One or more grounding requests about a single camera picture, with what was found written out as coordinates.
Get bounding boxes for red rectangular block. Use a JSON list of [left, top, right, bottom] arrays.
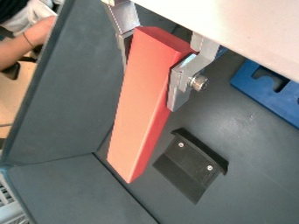
[[107, 26, 193, 183]]

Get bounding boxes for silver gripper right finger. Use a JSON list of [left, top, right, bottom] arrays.
[[167, 32, 221, 112]]

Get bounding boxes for person's forearm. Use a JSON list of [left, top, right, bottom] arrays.
[[0, 16, 57, 72]]

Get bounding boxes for blue foam shape board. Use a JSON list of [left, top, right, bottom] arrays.
[[230, 59, 299, 129]]

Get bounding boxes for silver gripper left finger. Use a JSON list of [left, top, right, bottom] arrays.
[[102, 0, 141, 66]]

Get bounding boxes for black curved fixture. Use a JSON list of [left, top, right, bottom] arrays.
[[154, 128, 230, 204]]

